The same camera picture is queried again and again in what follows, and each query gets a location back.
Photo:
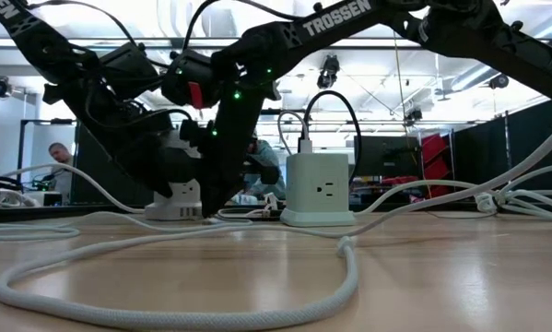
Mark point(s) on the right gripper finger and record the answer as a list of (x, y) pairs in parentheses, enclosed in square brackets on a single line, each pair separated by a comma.
[(220, 184)]

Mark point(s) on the white tower power strip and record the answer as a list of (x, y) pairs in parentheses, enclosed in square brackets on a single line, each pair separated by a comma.
[(179, 205)]

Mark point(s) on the white cube power strip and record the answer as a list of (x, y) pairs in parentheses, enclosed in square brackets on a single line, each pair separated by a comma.
[(317, 189)]

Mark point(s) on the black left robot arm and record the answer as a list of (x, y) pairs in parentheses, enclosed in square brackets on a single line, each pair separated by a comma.
[(40, 41)]

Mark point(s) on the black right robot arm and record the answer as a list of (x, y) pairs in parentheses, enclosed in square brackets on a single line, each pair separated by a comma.
[(340, 18)]

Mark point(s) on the person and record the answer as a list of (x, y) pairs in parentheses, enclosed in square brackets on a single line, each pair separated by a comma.
[(63, 170), (268, 148)]

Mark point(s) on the black curtain partition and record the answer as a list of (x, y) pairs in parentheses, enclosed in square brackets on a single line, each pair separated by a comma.
[(91, 180), (483, 152)]

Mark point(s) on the black computer monitor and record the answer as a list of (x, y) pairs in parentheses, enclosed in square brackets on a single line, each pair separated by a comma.
[(386, 157)]

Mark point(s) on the black ceiling spotlight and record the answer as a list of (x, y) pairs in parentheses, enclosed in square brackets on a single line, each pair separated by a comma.
[(0, 86), (499, 82)]

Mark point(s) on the small black hanging device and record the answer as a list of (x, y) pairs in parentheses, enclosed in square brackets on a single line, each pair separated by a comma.
[(414, 116)]

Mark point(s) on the red storage bins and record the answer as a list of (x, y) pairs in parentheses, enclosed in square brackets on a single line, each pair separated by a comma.
[(434, 170)]

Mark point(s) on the long linear ceiling light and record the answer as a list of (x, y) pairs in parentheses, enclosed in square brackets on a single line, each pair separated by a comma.
[(487, 43)]

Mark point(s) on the black hanging ceiling camera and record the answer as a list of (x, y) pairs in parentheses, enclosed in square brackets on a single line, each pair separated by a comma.
[(328, 74)]

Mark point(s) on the black shelf frame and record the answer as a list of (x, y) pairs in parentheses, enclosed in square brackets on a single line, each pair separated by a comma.
[(40, 122)]

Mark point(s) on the black aluminium table frame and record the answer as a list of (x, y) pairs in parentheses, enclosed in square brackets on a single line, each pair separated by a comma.
[(50, 213)]

